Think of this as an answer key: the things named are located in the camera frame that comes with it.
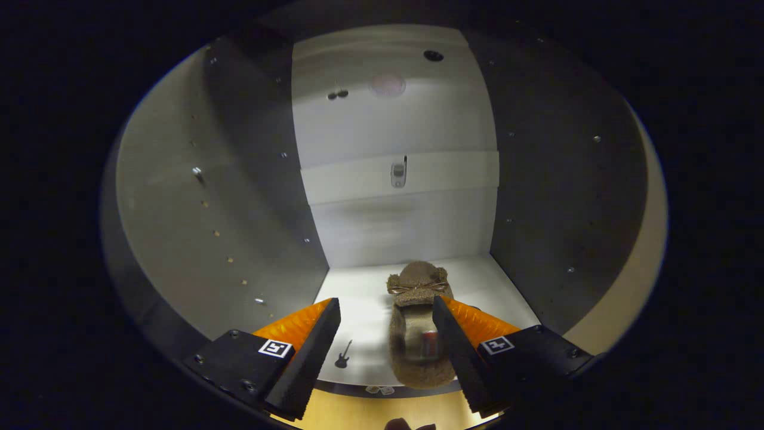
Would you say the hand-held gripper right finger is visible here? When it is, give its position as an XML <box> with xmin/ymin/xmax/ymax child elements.
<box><xmin>432</xmin><ymin>295</ymin><xmax>594</xmax><ymax>419</ymax></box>

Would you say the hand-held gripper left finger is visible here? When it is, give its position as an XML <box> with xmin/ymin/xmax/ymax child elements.
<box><xmin>184</xmin><ymin>297</ymin><xmax>341</xmax><ymax>420</ymax></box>

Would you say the brown fuzzy shoe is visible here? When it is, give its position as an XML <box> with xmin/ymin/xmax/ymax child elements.
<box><xmin>387</xmin><ymin>260</ymin><xmax>457</xmax><ymax>390</ymax></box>

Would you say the grey shoe cabinet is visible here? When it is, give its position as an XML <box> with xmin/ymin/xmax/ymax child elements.
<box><xmin>101</xmin><ymin>18</ymin><xmax>651</xmax><ymax>398</ymax></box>

